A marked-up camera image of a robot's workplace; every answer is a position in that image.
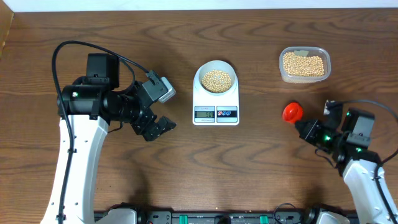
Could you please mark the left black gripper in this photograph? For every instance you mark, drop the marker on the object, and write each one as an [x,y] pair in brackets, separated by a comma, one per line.
[141,126]

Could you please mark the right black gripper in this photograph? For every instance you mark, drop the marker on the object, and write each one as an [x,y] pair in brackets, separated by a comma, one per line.
[314,125]

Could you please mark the red plastic measuring scoop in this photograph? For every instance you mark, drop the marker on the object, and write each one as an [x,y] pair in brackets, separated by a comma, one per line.
[292,113]

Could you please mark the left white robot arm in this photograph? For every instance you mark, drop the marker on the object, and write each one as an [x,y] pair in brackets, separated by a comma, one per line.
[86,108]

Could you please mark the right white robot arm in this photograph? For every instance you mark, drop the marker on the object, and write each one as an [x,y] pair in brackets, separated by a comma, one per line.
[345,137]

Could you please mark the white digital kitchen scale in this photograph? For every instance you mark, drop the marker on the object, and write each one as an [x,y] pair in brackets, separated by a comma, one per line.
[215,110]

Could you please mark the soybeans in bowl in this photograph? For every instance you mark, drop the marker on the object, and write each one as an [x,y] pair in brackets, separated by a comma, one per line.
[216,81]

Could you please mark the pale blue round bowl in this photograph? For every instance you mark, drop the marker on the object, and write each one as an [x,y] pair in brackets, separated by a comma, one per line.
[216,65]

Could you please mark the yellow soybeans pile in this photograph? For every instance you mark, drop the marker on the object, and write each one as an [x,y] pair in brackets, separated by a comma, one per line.
[296,65]

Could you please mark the clear plastic food container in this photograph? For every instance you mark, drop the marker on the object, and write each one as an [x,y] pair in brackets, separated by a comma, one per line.
[306,52]

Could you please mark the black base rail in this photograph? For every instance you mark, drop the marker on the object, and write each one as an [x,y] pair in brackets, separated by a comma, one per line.
[166,217]

